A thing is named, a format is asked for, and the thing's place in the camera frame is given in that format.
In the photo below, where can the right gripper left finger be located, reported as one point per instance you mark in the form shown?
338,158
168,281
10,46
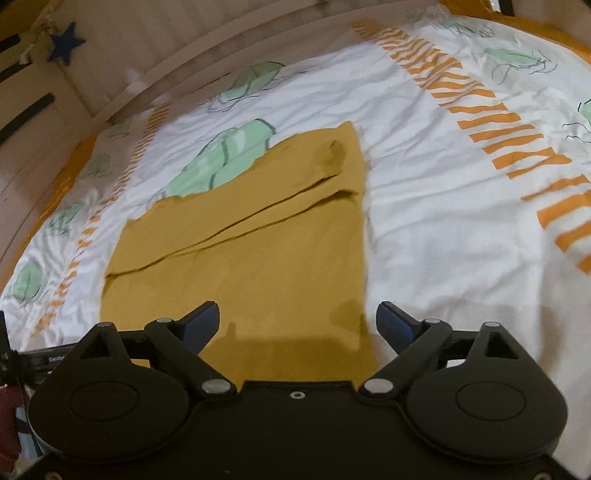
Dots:
177,345

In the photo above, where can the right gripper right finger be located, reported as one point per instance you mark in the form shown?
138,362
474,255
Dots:
417,344

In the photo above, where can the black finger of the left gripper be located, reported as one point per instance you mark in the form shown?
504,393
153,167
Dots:
45,359

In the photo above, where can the mustard yellow knit garment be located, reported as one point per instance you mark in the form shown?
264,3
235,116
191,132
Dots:
279,249

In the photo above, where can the orange under sheet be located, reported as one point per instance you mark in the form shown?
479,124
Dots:
49,202

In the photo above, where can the white leaf-print bedspread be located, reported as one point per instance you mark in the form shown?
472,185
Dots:
475,132

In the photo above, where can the blue star decoration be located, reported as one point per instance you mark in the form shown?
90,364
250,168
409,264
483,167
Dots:
63,44

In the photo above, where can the beige wooden bed frame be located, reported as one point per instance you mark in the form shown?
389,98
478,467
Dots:
135,51

